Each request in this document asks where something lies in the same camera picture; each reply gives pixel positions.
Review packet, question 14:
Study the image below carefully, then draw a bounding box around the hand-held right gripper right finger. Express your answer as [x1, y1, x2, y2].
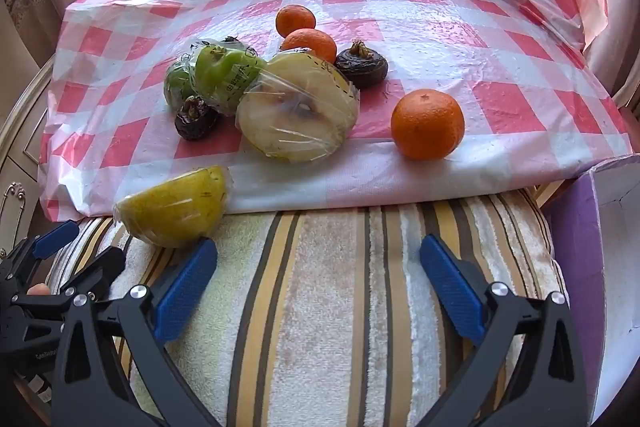
[419, 234, 589, 427]

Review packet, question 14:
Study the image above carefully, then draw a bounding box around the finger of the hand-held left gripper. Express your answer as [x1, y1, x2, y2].
[0, 219, 82, 289]
[47, 246, 127, 308]

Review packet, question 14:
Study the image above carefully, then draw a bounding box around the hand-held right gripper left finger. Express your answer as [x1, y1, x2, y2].
[50, 237, 221, 427]

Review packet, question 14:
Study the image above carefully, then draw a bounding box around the purple cardboard box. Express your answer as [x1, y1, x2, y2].
[542, 154, 640, 427]

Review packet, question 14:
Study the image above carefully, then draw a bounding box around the orange mandarin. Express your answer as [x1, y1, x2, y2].
[391, 89, 466, 160]
[280, 28, 338, 64]
[275, 4, 317, 38]

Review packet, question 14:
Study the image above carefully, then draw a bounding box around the green fruit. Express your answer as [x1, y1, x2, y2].
[164, 57, 198, 110]
[192, 40, 268, 115]

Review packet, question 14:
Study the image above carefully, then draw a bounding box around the cream ornate cabinet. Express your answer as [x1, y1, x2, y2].
[0, 57, 56, 233]

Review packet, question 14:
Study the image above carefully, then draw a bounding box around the striped towel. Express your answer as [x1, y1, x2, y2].
[45, 190, 566, 427]

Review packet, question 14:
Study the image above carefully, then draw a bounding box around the red checkered plastic tablecloth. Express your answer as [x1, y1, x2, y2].
[37, 0, 633, 215]

